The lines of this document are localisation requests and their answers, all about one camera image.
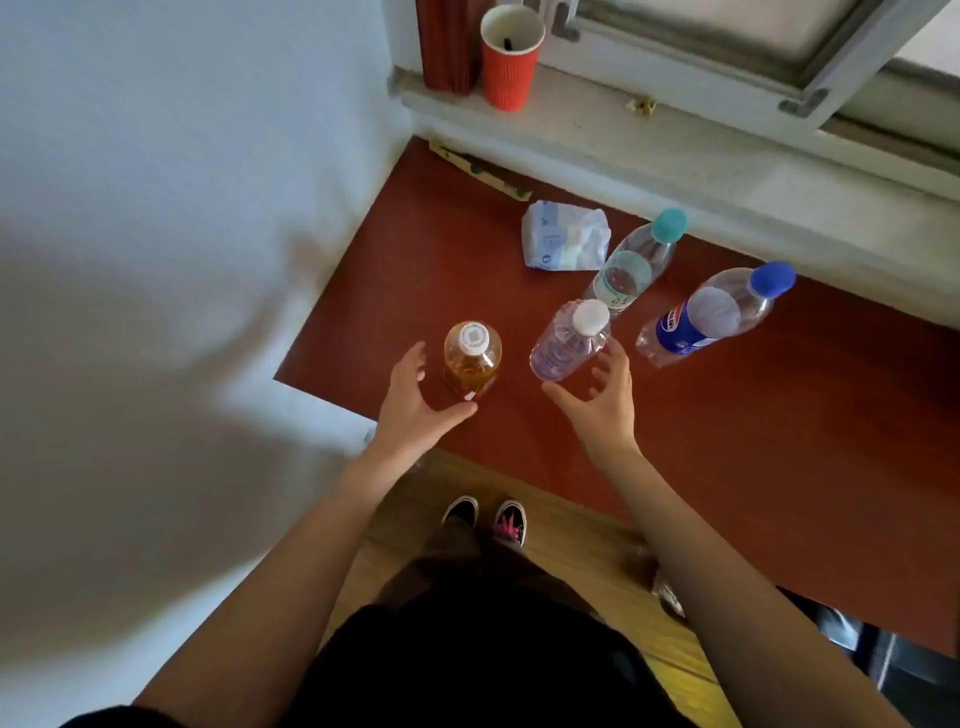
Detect person's right hand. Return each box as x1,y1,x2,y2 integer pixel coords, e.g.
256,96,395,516
541,337,643,471

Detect red wooden desk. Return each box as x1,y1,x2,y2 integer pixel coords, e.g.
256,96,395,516
273,134,960,658

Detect brown trousers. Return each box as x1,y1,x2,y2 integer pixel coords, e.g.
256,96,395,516
374,517,601,624

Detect red paper cup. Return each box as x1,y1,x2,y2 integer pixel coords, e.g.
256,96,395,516
479,3,547,112

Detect grey window bracket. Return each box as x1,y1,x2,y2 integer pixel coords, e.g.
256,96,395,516
549,0,583,43
777,87,832,120

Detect clear bottle blue cap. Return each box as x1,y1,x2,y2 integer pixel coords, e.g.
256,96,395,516
635,260,798,369

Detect black shirt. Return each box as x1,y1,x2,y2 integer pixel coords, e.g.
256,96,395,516
59,592,699,728

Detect person's right forearm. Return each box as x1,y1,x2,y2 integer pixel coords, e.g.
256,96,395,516
596,442,913,728

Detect red curtain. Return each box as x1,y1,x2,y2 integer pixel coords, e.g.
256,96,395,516
414,0,496,97

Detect clear bottle white cap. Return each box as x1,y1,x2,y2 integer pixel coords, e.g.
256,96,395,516
528,298,613,384

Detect person's left hand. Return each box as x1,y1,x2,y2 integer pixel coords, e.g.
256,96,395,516
371,341,479,469

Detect white window frame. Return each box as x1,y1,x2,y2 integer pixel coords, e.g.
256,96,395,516
524,0,960,204

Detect person's right pink-laced shoe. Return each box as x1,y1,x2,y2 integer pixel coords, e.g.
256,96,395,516
492,498,529,547

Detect clear bottle teal cap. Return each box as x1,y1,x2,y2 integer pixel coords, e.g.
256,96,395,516
584,207,690,320

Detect white stone window sill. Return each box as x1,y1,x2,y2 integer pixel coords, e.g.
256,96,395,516
393,67,960,331

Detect person's left forearm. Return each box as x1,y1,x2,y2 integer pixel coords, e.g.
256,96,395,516
133,440,423,728

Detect white blue tissue packet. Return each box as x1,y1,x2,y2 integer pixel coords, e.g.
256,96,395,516
521,200,613,273

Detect amber tea bottle white cap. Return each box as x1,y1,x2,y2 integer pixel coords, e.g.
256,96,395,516
442,320,504,401

